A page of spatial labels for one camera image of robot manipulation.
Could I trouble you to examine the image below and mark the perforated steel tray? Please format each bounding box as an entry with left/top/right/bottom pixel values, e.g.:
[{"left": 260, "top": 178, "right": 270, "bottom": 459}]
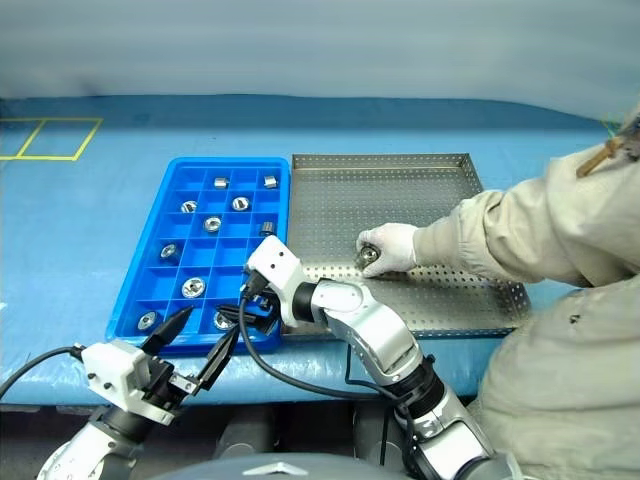
[{"left": 279, "top": 152, "right": 532, "bottom": 341}]

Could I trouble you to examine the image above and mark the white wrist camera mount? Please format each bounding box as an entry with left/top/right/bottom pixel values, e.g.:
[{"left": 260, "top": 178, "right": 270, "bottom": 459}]
[
  {"left": 246, "top": 234, "right": 306, "bottom": 329},
  {"left": 79, "top": 339, "right": 151, "bottom": 416}
]

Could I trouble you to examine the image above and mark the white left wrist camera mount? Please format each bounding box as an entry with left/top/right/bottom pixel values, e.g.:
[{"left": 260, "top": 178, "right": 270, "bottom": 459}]
[{"left": 79, "top": 339, "right": 151, "bottom": 416}]

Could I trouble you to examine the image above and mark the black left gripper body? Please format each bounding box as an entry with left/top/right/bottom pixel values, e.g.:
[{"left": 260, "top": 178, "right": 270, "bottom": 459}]
[{"left": 141, "top": 354, "right": 202, "bottom": 409}]

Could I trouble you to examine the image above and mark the white gloved hand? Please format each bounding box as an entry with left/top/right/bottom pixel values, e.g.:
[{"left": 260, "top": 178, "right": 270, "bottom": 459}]
[{"left": 355, "top": 223, "right": 419, "bottom": 279}]

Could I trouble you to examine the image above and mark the dark grey rounded housing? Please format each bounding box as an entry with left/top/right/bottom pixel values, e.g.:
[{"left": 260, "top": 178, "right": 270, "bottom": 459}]
[{"left": 214, "top": 417, "right": 281, "bottom": 459}]

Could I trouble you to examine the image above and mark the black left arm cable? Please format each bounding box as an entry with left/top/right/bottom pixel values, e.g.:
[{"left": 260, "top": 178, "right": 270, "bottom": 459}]
[{"left": 0, "top": 346, "right": 84, "bottom": 399}]

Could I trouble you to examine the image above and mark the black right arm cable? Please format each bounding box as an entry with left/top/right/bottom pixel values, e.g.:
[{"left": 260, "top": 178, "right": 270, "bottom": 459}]
[{"left": 238, "top": 272, "right": 431, "bottom": 406}]

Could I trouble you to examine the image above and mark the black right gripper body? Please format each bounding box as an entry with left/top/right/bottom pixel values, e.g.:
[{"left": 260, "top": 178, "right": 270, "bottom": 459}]
[{"left": 247, "top": 287, "right": 285, "bottom": 329}]

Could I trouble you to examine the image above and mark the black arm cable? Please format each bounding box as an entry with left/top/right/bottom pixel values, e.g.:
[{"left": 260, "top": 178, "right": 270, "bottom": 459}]
[
  {"left": 238, "top": 272, "right": 431, "bottom": 406},
  {"left": 0, "top": 346, "right": 84, "bottom": 399}
]

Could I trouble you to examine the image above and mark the person in beige workwear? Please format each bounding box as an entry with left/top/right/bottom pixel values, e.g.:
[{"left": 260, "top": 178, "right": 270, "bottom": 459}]
[{"left": 472, "top": 102, "right": 640, "bottom": 480}]

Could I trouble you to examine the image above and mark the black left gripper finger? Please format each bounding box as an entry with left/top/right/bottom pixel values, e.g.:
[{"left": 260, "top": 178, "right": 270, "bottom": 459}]
[
  {"left": 195, "top": 328, "right": 241, "bottom": 394},
  {"left": 141, "top": 305, "right": 194, "bottom": 358}
]

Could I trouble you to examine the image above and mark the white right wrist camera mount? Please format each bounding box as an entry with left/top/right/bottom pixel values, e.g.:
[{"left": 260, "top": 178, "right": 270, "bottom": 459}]
[{"left": 246, "top": 234, "right": 306, "bottom": 329}]

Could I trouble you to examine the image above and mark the blue compartment tray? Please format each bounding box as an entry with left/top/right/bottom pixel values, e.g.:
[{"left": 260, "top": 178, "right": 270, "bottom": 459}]
[{"left": 104, "top": 156, "right": 293, "bottom": 356}]

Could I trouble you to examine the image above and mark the thin black cable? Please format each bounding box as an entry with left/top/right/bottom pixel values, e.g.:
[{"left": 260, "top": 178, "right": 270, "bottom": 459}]
[{"left": 344, "top": 342, "right": 401, "bottom": 401}]

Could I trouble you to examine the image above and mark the grey robot torso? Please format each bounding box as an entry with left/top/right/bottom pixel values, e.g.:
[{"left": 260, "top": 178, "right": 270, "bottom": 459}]
[{"left": 149, "top": 452, "right": 416, "bottom": 480}]

